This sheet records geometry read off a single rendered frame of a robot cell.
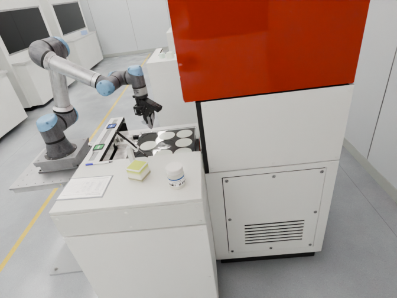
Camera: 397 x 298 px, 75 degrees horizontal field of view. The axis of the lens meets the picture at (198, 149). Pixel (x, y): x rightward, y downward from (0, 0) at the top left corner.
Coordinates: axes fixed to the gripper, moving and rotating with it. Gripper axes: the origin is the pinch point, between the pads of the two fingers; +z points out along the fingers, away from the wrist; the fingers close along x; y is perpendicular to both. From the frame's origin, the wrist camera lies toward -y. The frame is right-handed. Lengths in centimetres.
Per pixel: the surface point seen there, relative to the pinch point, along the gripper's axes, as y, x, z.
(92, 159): 15.7, 33.9, 3.7
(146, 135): 9.5, -3.9, 9.4
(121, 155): 12.5, 17.7, 11.3
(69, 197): 1, 61, 3
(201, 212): -52, 42, 10
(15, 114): 374, -101, 75
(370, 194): -131, -99, 99
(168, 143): -10.3, 1.0, 9.4
